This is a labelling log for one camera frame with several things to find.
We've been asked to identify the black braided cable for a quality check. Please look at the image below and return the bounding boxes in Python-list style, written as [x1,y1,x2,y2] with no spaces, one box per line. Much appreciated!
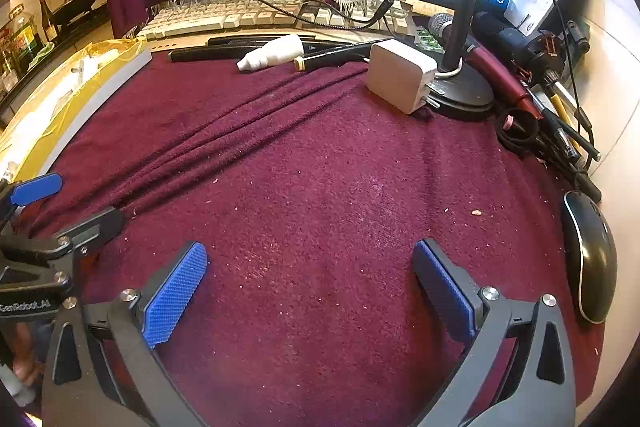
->
[242,0,401,32]

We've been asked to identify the person's left hand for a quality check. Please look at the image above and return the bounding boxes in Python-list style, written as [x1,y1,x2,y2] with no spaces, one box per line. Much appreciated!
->
[7,321,51,390]

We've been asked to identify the red microphone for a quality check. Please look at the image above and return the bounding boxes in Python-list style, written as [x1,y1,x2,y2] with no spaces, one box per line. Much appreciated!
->
[427,12,541,120]

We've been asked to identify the white power adapter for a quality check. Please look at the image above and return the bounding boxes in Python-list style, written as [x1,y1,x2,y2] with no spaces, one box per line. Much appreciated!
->
[366,39,438,115]

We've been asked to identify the yellow handled tool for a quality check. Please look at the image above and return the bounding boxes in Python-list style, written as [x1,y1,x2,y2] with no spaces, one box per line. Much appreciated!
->
[542,77,596,142]

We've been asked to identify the thin black cable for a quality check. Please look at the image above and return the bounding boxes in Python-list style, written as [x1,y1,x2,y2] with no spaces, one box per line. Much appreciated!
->
[527,0,598,152]

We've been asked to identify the maroon towel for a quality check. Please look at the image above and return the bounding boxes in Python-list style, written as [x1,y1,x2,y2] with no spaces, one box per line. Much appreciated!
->
[30,52,606,427]

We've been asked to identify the black wok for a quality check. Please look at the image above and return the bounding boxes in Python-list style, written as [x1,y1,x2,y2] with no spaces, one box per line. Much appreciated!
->
[52,0,108,28]

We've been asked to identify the black pen with yellow tip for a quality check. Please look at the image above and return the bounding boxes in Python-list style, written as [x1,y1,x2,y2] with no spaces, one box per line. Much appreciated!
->
[293,39,396,72]

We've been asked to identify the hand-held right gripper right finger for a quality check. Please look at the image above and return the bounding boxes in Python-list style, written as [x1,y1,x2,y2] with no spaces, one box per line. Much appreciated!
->
[411,238,578,427]

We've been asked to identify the yellow taped foam box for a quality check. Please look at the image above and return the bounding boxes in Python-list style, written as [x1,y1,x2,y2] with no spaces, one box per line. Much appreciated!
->
[0,39,153,185]

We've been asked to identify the black hair ties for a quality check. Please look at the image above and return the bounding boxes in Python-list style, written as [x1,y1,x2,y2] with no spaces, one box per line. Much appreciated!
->
[495,107,543,152]

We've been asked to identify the white cable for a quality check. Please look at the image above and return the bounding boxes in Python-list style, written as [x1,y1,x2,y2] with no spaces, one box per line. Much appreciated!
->
[432,59,463,80]

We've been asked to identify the green plastic bag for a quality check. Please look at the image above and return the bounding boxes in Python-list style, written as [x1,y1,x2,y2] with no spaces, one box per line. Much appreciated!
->
[27,41,56,70]

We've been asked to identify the black power tool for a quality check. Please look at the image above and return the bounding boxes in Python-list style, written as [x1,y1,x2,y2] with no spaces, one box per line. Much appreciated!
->
[472,9,591,78]

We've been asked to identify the white keyboard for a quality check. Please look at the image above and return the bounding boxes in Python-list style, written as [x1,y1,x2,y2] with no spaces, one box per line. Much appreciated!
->
[135,0,416,42]

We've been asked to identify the long black bar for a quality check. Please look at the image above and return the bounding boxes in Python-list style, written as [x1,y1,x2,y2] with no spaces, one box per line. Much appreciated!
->
[206,34,361,48]
[169,44,301,64]

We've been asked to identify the jar with yellow label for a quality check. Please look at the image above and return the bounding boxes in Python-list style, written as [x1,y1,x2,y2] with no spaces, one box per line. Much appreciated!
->
[7,4,36,62]

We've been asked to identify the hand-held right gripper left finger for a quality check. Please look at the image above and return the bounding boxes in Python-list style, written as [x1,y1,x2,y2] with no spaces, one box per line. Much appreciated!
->
[42,242,208,427]

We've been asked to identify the dark glass bottle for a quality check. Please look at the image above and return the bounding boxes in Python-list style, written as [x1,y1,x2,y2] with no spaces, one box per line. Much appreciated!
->
[37,0,58,45]

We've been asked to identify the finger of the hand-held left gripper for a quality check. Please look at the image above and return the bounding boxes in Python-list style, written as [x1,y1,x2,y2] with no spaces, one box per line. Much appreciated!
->
[0,206,126,265]
[0,173,64,233]

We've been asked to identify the black computer mouse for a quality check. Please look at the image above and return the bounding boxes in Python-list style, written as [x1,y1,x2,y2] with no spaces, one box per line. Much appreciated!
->
[561,189,619,325]

